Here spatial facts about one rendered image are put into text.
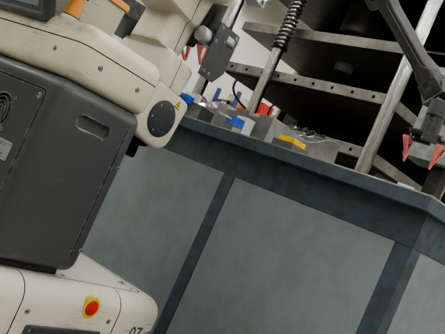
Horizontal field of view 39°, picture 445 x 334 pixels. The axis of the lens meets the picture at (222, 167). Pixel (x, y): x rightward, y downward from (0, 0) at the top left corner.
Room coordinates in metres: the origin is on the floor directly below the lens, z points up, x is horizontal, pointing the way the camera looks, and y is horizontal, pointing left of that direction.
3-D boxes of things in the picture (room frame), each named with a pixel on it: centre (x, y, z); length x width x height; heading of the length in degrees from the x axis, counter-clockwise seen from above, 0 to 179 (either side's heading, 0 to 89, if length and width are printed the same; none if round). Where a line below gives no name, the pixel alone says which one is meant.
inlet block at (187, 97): (2.15, 0.22, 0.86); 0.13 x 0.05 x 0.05; 152
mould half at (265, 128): (2.22, -0.17, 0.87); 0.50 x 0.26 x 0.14; 135
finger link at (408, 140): (1.88, -0.50, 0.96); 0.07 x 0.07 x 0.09; 60
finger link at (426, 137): (1.85, -0.54, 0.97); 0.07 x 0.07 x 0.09; 60
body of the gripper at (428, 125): (1.86, -0.52, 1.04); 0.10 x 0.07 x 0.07; 60
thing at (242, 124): (1.94, 0.03, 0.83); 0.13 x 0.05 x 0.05; 129
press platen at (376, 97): (3.30, -0.41, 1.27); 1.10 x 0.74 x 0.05; 45
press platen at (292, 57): (3.30, -0.42, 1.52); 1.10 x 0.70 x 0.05; 45
